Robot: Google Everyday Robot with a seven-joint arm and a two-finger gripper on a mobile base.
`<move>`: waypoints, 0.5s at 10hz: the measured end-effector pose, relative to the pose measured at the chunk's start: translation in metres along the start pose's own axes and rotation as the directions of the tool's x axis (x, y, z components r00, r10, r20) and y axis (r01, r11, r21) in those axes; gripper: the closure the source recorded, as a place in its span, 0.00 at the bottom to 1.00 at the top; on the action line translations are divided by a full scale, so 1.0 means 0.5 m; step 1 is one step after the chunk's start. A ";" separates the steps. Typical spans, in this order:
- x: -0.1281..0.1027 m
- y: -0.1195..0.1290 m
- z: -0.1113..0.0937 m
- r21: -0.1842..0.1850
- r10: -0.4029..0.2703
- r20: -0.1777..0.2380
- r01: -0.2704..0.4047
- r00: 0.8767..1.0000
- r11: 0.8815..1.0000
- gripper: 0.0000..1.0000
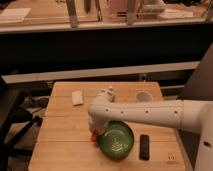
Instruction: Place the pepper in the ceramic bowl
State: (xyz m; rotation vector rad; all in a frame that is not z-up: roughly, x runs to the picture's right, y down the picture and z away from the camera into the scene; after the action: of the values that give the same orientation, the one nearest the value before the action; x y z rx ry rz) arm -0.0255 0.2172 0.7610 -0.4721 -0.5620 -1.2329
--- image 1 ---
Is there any black chair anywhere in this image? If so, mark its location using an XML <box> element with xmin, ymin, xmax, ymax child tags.
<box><xmin>0</xmin><ymin>76</ymin><xmax>43</xmax><ymax>171</ymax></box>

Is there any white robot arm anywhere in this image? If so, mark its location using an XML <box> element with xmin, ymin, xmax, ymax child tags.
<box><xmin>88</xmin><ymin>88</ymin><xmax>213</xmax><ymax>171</ymax></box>

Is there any green ceramic bowl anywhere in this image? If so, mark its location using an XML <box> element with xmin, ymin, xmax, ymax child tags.
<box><xmin>97</xmin><ymin>121</ymin><xmax>134</xmax><ymax>160</ymax></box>

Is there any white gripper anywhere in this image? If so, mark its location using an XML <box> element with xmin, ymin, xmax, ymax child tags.
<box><xmin>88</xmin><ymin>117</ymin><xmax>108</xmax><ymax>135</ymax></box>

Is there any black rectangular remote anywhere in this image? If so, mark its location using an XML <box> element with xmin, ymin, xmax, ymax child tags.
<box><xmin>139</xmin><ymin>135</ymin><xmax>150</xmax><ymax>160</ymax></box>

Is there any white small bottle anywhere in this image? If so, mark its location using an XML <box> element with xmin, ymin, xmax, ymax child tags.
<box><xmin>107</xmin><ymin>86</ymin><xmax>114</xmax><ymax>95</ymax></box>

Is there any wooden table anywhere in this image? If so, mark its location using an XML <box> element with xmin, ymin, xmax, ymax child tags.
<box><xmin>28</xmin><ymin>82</ymin><xmax>186</xmax><ymax>171</ymax></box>

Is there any white folded cloth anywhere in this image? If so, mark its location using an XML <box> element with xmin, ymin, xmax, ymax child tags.
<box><xmin>72</xmin><ymin>91</ymin><xmax>83</xmax><ymax>106</ymax></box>

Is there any red pepper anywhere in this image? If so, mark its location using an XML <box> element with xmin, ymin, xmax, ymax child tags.
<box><xmin>91</xmin><ymin>131</ymin><xmax>99</xmax><ymax>142</ymax></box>

